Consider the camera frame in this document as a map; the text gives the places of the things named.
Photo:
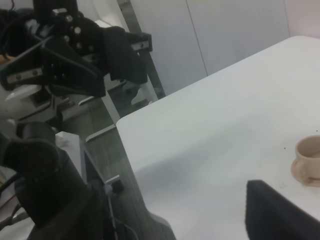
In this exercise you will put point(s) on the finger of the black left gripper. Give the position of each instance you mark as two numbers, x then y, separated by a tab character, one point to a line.
140	41
29	68

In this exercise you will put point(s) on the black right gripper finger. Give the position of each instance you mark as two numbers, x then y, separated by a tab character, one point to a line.
270	216

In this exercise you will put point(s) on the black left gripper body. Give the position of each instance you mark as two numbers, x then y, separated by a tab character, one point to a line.
72	73

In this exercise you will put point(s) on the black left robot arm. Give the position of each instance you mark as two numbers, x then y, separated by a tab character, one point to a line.
62	203

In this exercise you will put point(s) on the beige teacup near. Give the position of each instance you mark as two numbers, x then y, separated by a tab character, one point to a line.
306	166

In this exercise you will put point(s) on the metal frame leg stand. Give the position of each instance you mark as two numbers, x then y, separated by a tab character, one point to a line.
106	46

